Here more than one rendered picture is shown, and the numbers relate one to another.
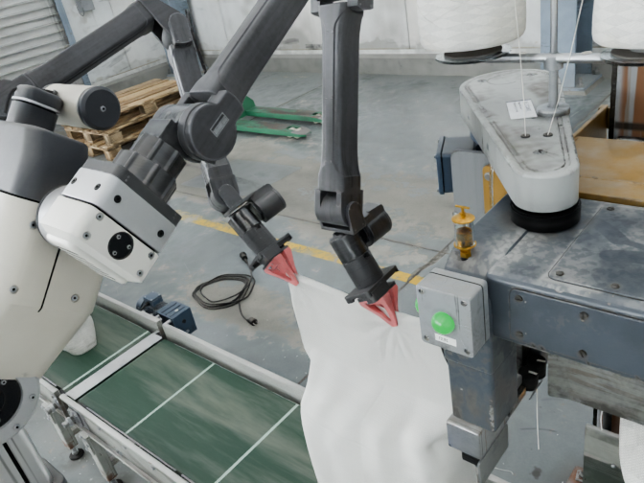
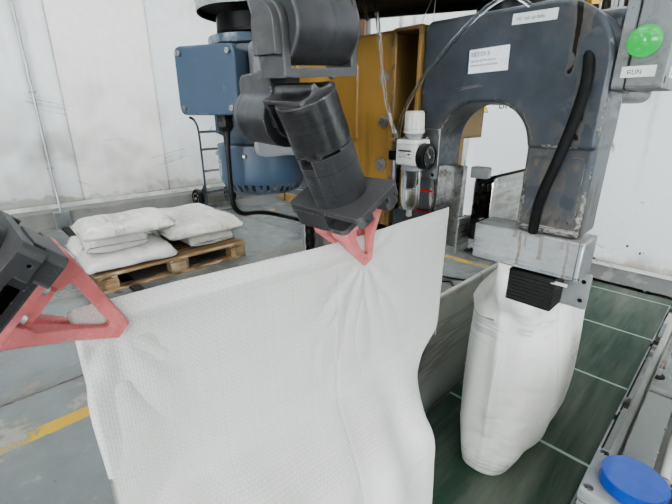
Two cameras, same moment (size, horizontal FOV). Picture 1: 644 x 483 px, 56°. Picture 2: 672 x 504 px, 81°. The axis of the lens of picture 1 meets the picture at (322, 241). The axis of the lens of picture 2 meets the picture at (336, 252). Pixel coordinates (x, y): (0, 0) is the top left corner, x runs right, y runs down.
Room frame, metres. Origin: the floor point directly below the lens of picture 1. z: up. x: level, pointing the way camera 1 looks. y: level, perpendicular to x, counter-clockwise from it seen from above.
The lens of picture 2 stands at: (0.95, 0.33, 1.21)
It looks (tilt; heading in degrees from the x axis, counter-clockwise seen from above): 19 degrees down; 271
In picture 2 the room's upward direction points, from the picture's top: straight up
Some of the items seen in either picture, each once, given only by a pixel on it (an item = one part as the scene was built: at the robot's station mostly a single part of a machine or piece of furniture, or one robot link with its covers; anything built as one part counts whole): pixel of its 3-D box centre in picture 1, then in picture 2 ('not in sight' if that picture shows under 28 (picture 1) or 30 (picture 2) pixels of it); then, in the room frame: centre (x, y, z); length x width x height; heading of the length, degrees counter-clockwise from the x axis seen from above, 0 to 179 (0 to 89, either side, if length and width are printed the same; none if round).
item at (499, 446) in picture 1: (479, 448); (546, 287); (0.66, -0.18, 0.98); 0.09 x 0.05 x 0.05; 135
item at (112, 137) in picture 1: (135, 115); not in sight; (6.44, 1.67, 0.22); 1.21 x 0.84 x 0.14; 135
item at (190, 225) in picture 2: not in sight; (199, 223); (2.16, -2.96, 0.32); 0.66 x 0.43 x 0.15; 42
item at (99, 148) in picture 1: (138, 129); not in sight; (6.43, 1.68, 0.07); 1.20 x 0.82 x 0.14; 133
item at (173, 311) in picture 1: (159, 314); not in sight; (2.24, 0.75, 0.35); 0.30 x 0.15 x 0.15; 45
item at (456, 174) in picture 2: (522, 344); (452, 206); (0.77, -0.29, 1.07); 0.03 x 0.01 x 0.13; 135
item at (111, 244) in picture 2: not in sight; (109, 233); (2.78, -2.65, 0.32); 0.66 x 0.42 x 0.15; 129
